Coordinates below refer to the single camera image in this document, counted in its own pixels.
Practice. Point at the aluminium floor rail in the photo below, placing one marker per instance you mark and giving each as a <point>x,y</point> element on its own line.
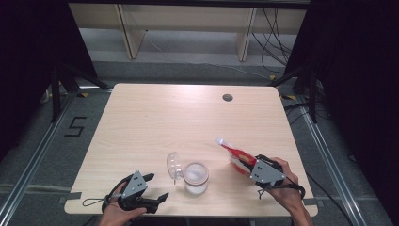
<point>37,150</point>
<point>329,163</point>

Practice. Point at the light wooden shelf unit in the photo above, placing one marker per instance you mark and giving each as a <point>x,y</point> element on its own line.
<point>188,17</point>

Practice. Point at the dark curtain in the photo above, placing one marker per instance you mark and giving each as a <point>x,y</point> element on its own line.
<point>360,78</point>
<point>28,62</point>

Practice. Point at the grey tape piece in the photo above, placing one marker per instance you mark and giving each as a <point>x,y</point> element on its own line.
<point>69,197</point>
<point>313,201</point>

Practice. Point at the yellow black floor tape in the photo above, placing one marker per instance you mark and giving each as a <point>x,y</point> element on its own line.
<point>83,94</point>
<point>272,77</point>
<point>289,97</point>

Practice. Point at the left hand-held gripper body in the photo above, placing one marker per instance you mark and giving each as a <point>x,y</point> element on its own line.
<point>135,185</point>

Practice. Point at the black metal stand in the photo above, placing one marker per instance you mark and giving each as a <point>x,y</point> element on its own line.
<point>312,94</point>
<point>56,94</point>

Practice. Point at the person's left hand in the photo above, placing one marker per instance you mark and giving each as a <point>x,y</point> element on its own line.
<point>117,216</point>

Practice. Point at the glass jar with beige rim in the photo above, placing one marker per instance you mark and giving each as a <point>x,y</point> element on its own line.
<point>196,180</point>

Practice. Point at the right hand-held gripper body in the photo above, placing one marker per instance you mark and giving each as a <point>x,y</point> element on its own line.
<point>266,173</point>

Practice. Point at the white granular powder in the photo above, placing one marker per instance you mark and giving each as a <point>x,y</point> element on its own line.
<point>195,175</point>

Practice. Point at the person's right hand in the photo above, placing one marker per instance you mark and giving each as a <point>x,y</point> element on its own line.
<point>287,188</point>

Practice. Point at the red and white packet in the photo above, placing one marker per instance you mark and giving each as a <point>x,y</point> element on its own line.
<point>240,157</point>

